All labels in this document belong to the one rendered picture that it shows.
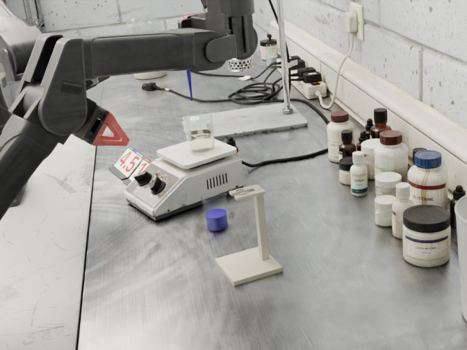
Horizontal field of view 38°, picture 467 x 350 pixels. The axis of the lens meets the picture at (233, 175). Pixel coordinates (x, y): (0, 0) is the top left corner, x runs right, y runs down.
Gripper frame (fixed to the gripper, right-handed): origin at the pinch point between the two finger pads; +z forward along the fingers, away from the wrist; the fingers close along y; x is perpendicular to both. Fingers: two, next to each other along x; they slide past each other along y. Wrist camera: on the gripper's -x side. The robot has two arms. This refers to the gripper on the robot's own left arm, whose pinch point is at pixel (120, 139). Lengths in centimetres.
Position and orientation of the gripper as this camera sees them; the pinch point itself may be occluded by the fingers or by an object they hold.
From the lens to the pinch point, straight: 128.0
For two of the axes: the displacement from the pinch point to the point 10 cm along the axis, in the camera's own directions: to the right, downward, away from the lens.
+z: 6.9, 3.9, 6.0
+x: -4.7, 8.8, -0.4
